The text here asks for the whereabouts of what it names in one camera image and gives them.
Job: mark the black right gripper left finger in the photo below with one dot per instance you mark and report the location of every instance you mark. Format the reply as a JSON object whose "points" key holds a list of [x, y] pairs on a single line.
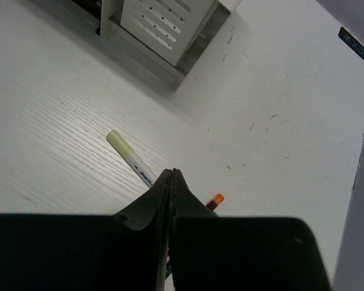
{"points": [[123, 251]]}

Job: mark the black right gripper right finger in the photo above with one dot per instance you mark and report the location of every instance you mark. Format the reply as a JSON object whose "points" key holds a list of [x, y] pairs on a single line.
{"points": [[208, 252]]}

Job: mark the orange capped marker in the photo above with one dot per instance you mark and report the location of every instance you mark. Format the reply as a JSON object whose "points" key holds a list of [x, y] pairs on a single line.
{"points": [[215, 202]]}

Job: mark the pale yellow capped marker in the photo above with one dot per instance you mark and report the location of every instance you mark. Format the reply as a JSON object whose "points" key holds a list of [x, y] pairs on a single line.
{"points": [[132, 159]]}

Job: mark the white slotted organizer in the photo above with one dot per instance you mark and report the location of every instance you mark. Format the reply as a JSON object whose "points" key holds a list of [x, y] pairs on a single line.
{"points": [[166, 27]]}

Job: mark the dark logo sticker right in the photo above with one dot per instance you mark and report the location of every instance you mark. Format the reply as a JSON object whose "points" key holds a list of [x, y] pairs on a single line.
{"points": [[351, 42]]}

